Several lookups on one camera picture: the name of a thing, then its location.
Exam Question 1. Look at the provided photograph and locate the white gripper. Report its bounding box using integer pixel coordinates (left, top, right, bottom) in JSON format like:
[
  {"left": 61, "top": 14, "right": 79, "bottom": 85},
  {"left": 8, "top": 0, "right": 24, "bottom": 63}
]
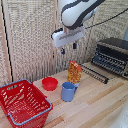
[{"left": 51, "top": 25, "right": 86, "bottom": 56}]

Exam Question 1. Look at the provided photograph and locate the black oven tray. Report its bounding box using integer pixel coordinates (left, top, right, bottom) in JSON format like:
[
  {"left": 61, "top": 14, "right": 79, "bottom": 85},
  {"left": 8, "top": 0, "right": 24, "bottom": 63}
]
[{"left": 79, "top": 63, "right": 111, "bottom": 85}]

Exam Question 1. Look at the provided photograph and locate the black toaster oven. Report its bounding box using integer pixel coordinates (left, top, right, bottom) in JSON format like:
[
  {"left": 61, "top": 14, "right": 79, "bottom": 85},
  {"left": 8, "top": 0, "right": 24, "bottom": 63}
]
[{"left": 90, "top": 37, "right": 128, "bottom": 80}]

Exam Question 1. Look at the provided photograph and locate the orange yellow food box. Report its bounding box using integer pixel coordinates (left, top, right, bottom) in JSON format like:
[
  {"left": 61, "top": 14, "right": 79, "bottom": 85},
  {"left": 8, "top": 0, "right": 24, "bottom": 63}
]
[{"left": 67, "top": 60, "right": 83, "bottom": 85}]

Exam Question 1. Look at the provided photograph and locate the beige woven folding screen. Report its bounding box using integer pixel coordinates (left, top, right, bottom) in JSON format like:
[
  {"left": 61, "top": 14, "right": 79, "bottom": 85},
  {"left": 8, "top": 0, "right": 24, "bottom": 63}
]
[{"left": 0, "top": 0, "right": 128, "bottom": 87}]

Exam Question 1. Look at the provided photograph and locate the red bowl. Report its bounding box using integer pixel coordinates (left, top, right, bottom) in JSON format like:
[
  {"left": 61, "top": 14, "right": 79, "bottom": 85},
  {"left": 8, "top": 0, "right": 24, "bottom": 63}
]
[{"left": 41, "top": 76, "right": 59, "bottom": 92}]

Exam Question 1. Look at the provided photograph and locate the blue mug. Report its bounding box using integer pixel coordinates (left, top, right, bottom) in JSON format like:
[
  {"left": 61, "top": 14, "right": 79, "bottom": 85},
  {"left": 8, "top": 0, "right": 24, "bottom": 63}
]
[{"left": 60, "top": 81, "right": 79, "bottom": 103}]

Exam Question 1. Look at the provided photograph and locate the red plastic shopping basket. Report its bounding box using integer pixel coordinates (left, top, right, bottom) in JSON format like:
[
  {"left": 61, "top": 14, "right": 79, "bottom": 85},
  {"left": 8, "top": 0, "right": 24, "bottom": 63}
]
[{"left": 0, "top": 78, "right": 54, "bottom": 128}]

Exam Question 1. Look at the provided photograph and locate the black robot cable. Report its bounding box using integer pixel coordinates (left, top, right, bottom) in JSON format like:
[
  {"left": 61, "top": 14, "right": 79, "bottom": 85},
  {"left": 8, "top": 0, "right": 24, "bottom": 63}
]
[{"left": 84, "top": 8, "right": 128, "bottom": 30}]

